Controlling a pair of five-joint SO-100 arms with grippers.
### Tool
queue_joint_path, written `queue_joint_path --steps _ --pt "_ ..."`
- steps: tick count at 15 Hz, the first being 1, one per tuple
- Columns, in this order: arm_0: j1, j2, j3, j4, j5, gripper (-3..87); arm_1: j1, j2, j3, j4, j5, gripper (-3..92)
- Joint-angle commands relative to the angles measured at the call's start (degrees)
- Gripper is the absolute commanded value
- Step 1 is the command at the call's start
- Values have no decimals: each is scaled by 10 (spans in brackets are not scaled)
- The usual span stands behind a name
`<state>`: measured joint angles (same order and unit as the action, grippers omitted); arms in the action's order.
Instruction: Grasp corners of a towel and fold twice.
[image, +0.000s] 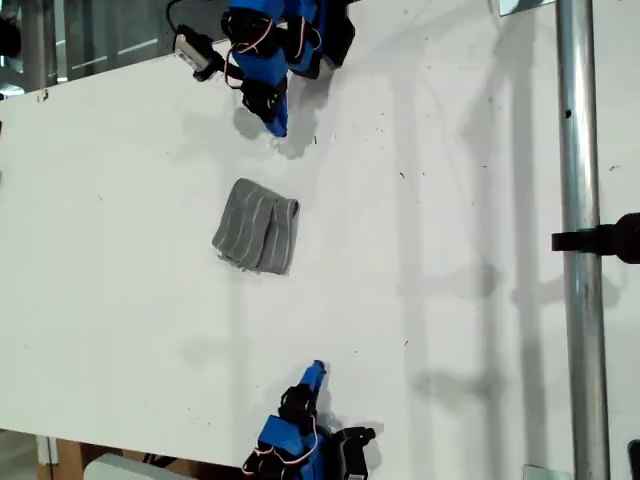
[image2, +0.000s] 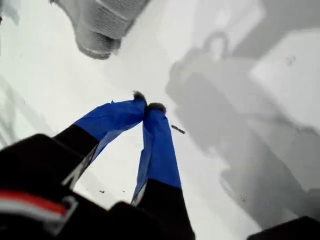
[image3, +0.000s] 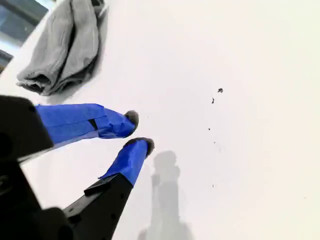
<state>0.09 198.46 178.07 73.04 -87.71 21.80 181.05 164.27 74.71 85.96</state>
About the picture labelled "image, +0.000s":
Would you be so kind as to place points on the grey white-striped towel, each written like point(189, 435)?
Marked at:
point(257, 227)

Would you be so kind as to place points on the steel post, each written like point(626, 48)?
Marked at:
point(582, 240)

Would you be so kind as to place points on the wooden table leg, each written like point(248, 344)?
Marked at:
point(65, 457)

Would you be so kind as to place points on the black round object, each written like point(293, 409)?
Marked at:
point(9, 37)

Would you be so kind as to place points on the black clamp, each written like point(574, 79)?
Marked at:
point(600, 239)

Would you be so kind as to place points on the white box under table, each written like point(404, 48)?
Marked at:
point(130, 467)

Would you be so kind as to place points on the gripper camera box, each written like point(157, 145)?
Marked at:
point(356, 450)
point(195, 52)

